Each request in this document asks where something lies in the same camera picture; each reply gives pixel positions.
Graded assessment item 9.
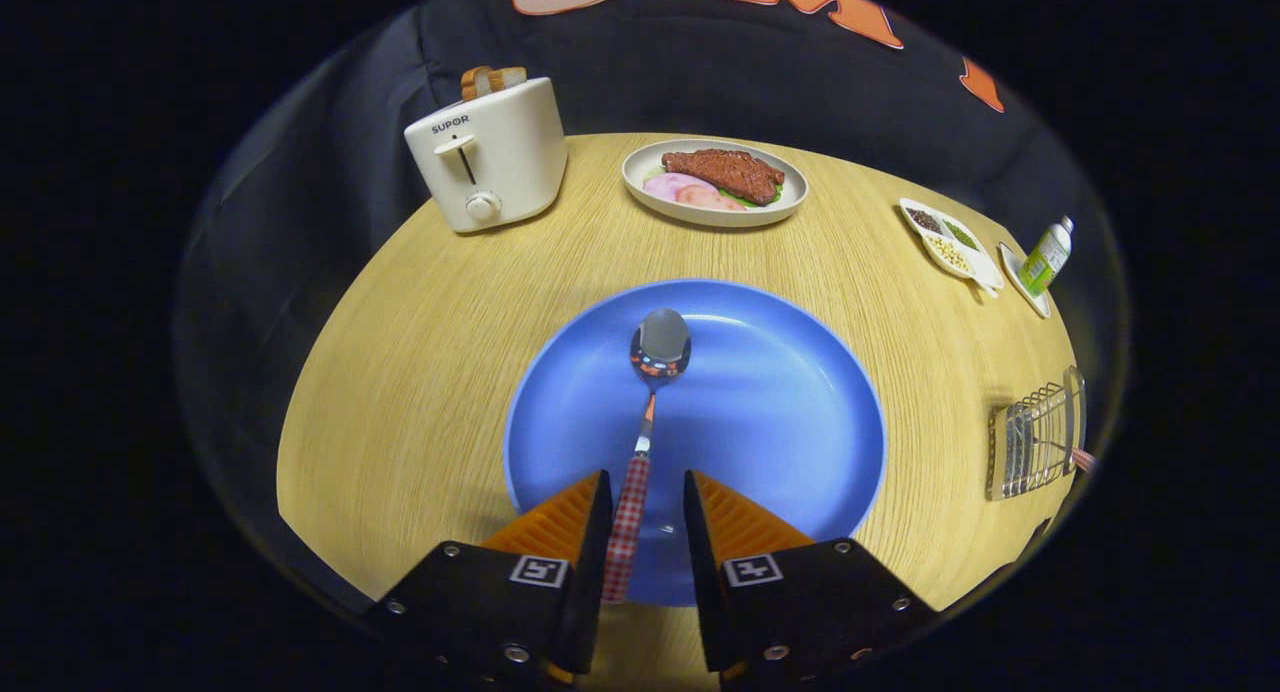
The metal wire cutlery rack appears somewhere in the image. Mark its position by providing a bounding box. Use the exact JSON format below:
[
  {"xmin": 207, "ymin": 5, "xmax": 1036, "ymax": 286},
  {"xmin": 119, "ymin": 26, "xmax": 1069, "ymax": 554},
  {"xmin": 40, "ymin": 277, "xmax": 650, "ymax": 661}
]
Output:
[{"xmin": 985, "ymin": 365, "xmax": 1088, "ymax": 502}]

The pink ham slice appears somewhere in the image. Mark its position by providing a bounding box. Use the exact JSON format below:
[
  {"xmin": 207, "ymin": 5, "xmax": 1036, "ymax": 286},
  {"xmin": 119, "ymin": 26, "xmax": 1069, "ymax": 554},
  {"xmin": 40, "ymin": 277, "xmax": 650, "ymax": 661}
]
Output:
[
  {"xmin": 643, "ymin": 172, "xmax": 716, "ymax": 201},
  {"xmin": 676, "ymin": 184, "xmax": 747, "ymax": 212}
]

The blue plate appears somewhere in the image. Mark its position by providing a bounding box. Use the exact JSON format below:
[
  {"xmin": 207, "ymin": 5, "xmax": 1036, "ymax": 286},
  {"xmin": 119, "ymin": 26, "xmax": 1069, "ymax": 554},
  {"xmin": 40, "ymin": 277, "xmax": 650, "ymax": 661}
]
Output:
[{"xmin": 502, "ymin": 278, "xmax": 888, "ymax": 608}]

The white divided tray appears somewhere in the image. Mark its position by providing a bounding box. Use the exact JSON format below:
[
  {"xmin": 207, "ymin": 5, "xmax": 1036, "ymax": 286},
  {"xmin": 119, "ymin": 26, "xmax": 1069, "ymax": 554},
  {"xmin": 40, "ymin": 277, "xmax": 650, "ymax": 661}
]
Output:
[{"xmin": 897, "ymin": 197, "xmax": 1005, "ymax": 298}]

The silver bottle with green label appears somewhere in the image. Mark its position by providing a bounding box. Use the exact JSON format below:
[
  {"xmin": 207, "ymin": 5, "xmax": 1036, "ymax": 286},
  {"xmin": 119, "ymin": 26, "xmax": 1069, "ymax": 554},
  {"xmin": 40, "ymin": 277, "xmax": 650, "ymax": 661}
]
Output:
[{"xmin": 1019, "ymin": 215, "xmax": 1075, "ymax": 296}]

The spoon with red checked handle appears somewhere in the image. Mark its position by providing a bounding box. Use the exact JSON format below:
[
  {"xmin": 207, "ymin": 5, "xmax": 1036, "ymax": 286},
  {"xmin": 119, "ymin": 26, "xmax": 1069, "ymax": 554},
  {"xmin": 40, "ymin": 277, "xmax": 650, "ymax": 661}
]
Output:
[{"xmin": 600, "ymin": 308, "xmax": 693, "ymax": 605}]

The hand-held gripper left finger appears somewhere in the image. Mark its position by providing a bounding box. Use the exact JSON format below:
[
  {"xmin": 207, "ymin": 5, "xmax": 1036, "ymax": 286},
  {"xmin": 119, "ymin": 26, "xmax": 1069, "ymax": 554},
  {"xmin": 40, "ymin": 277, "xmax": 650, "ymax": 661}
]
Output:
[{"xmin": 362, "ymin": 469, "xmax": 615, "ymax": 688}]

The small white dish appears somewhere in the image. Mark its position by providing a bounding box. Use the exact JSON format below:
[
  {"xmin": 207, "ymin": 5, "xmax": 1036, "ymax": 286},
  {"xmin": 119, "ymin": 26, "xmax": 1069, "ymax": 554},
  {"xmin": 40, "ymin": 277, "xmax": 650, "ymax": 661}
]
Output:
[{"xmin": 997, "ymin": 242, "xmax": 1053, "ymax": 320}]

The fork with red checked handle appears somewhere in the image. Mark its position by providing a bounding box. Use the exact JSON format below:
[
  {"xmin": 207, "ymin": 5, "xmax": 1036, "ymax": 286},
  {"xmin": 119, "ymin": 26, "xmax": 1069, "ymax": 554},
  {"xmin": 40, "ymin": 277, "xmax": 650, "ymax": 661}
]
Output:
[{"xmin": 1005, "ymin": 412, "xmax": 1098, "ymax": 473}]

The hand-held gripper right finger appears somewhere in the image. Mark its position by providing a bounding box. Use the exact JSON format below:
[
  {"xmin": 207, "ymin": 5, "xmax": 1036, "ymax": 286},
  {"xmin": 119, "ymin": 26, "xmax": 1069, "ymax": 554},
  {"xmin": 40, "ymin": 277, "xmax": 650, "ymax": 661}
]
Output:
[{"xmin": 683, "ymin": 469, "xmax": 939, "ymax": 688}]

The green lettuce leaf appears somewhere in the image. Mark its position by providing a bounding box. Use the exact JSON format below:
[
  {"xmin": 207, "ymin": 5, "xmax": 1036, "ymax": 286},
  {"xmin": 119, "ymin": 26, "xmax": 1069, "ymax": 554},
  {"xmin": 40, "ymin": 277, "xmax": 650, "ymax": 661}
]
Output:
[{"xmin": 720, "ymin": 180, "xmax": 784, "ymax": 210}]

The brown steak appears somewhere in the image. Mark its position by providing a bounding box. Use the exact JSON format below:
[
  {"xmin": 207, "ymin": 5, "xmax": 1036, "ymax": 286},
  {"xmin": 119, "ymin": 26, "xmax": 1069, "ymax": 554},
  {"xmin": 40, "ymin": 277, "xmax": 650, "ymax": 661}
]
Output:
[{"xmin": 661, "ymin": 149, "xmax": 787, "ymax": 207}]

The white toaster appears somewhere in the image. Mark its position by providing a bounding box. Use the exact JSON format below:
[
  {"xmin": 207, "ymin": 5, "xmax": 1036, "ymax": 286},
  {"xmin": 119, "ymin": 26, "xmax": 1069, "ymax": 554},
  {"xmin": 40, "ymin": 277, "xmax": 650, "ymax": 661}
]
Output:
[{"xmin": 404, "ymin": 76, "xmax": 569, "ymax": 235}]

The beige oval plate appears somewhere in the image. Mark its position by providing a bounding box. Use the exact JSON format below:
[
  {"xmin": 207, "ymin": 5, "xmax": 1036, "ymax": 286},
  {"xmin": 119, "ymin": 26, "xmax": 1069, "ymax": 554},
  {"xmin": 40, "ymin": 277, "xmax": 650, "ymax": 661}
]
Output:
[{"xmin": 621, "ymin": 139, "xmax": 809, "ymax": 229}]

